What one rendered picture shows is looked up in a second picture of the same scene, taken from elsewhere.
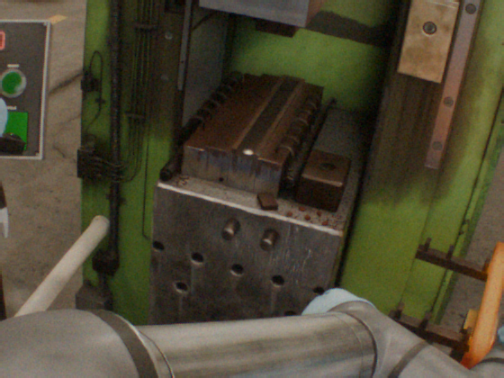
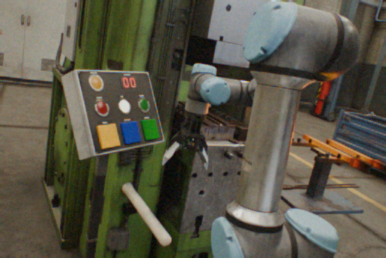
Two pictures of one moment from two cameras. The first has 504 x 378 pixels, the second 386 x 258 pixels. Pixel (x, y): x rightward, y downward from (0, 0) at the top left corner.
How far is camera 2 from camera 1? 1.29 m
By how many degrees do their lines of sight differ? 43
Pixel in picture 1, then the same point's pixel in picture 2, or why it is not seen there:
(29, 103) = (153, 115)
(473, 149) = not seen: hidden behind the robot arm
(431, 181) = not seen: hidden behind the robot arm
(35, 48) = (147, 86)
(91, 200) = (122, 176)
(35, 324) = not seen: outside the picture
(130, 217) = (143, 178)
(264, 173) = (228, 130)
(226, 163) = (215, 130)
